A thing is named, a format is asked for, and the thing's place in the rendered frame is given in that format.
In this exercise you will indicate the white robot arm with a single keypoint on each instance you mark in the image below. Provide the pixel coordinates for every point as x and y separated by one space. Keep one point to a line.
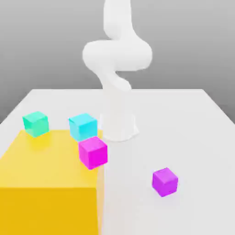
117 55

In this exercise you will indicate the small cyan cube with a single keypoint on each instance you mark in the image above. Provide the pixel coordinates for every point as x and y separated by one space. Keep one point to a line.
83 126

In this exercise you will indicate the small magenta cube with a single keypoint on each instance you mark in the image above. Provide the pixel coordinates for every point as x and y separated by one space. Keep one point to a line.
93 153

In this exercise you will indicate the small purple cube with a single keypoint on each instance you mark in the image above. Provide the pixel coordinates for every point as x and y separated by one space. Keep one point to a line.
165 181

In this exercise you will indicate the small green cube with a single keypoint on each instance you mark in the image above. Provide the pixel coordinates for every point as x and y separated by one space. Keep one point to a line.
35 124

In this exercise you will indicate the large yellow box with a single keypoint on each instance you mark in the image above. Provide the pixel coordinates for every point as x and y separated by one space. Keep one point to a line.
47 183

